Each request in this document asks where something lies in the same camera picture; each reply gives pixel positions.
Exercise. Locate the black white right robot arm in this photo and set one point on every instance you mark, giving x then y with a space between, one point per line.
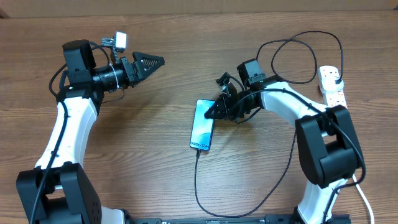
328 147

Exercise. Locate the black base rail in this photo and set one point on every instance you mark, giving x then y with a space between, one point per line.
268 219

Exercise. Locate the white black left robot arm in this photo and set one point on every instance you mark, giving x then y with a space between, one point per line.
57 190

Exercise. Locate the white power strip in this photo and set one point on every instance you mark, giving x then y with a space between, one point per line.
333 93

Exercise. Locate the white charger adapter plug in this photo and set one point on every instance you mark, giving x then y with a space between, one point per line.
331 84

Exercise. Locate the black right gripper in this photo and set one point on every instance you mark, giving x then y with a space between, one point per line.
224 105

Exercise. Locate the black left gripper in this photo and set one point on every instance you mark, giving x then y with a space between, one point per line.
139 68

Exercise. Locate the blue Samsung Galaxy smartphone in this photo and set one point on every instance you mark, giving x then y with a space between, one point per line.
202 128

